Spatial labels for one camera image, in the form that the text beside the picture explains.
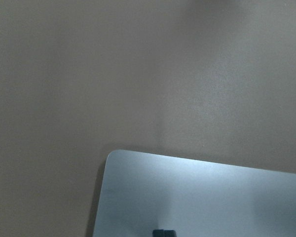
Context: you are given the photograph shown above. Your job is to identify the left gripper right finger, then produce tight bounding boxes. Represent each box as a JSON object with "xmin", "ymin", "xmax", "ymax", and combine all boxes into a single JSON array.
[{"xmin": 164, "ymin": 230, "xmax": 176, "ymax": 237}]

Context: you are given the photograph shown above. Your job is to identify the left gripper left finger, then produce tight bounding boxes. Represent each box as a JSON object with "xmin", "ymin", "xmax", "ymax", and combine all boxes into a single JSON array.
[{"xmin": 152, "ymin": 230, "xmax": 164, "ymax": 237}]

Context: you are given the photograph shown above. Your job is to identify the silver grey laptop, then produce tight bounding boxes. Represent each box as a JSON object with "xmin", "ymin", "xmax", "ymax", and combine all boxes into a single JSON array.
[{"xmin": 93, "ymin": 150, "xmax": 296, "ymax": 237}]

